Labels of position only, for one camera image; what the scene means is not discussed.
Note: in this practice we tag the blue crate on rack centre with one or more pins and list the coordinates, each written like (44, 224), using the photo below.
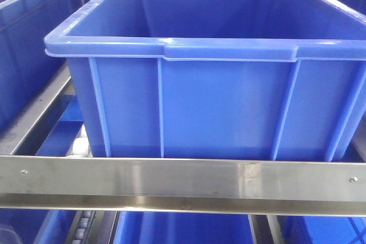
(232, 79)

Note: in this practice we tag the blue crate below centre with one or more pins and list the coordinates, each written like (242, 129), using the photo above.
(150, 227)

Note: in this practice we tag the blue crate on rack left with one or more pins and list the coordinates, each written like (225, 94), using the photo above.
(25, 67)

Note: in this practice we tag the steel rack front rail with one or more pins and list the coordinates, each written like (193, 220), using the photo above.
(183, 185)

